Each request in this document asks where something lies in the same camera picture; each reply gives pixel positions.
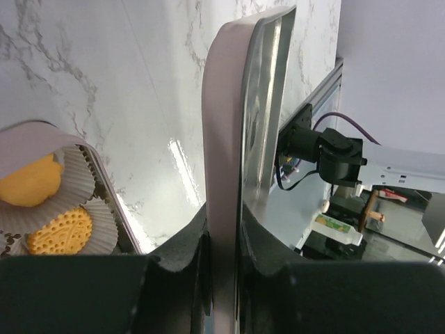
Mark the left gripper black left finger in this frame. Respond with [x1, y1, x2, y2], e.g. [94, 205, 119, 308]
[147, 206, 211, 315]

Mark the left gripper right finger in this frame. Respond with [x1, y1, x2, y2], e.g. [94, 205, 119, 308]
[239, 205, 309, 313]

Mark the round dotted orange cookie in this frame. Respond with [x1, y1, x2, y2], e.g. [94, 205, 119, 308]
[27, 207, 92, 255]

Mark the square cookie tin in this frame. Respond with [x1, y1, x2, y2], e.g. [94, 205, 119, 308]
[1, 121, 142, 256]

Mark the square metal tin lid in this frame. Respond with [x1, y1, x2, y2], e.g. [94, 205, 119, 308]
[202, 6, 296, 333]

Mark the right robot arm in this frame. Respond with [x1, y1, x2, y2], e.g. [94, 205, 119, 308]
[275, 104, 444, 193]

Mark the plastic bottle green label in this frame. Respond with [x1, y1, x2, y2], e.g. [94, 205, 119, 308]
[311, 214, 363, 246]

